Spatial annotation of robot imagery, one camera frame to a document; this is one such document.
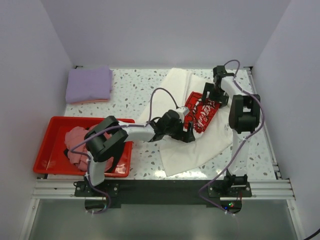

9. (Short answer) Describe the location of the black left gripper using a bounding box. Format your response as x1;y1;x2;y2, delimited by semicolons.
164;119;194;143

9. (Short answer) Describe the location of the black garment in bin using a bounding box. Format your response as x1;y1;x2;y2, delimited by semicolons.
63;148;122;173

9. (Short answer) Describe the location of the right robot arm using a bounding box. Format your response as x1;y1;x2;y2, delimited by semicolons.
201;65;261;197

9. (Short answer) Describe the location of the white t-shirt red print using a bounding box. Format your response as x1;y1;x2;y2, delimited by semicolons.
136;68;233;176

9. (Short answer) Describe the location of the pink t-shirt in bin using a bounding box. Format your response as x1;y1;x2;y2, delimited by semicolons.
64;124;118;173

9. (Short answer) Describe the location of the folded purple t-shirt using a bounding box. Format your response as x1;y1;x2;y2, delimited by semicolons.
65;65;113;104

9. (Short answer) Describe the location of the aluminium frame rail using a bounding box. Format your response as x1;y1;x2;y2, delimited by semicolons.
31;179;295;200

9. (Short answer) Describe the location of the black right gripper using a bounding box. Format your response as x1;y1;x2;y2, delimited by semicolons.
201;82;228;109

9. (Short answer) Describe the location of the red plastic bin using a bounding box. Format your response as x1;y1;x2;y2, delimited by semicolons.
33;116;133;178

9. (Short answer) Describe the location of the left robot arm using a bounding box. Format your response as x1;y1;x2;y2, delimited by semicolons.
84;106;195;196

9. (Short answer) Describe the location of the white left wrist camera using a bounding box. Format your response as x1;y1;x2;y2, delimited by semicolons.
176;106;190;120

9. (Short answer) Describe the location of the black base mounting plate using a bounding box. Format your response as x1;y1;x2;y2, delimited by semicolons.
73;179;253;213

